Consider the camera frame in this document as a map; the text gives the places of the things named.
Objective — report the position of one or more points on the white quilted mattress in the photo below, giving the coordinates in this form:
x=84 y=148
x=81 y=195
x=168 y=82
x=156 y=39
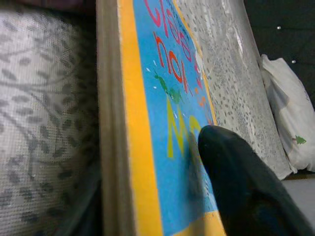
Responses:
x=233 y=86

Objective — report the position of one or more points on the black tufted headboard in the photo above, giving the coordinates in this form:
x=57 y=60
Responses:
x=283 y=14

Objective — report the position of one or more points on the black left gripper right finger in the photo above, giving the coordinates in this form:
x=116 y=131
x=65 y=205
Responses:
x=246 y=196

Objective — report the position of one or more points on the grey leaf pattern fabric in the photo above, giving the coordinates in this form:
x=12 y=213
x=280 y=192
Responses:
x=37 y=98

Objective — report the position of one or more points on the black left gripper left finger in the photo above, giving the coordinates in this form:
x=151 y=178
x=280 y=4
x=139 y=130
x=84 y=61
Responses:
x=86 y=211

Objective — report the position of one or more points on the blue yellow children's book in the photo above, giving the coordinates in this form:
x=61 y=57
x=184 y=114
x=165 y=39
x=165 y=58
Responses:
x=152 y=123

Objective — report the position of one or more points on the white pillow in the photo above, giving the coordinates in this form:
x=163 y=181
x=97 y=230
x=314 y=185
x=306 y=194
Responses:
x=290 y=118

